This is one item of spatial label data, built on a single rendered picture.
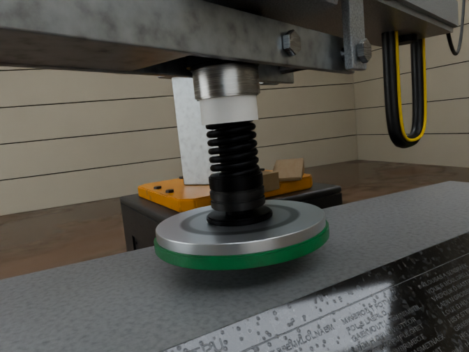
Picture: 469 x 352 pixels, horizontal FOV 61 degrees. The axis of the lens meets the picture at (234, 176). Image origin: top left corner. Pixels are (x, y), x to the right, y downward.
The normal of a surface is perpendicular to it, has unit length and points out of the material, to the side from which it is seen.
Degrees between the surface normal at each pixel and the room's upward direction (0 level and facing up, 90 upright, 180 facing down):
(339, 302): 45
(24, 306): 0
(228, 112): 90
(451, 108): 90
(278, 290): 0
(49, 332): 0
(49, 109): 90
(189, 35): 90
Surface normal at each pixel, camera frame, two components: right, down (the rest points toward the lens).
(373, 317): 0.29, -0.65
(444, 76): -0.92, 0.14
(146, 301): -0.10, -0.99
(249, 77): 0.69, 0.03
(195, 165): -0.51, 0.17
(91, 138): 0.38, 0.08
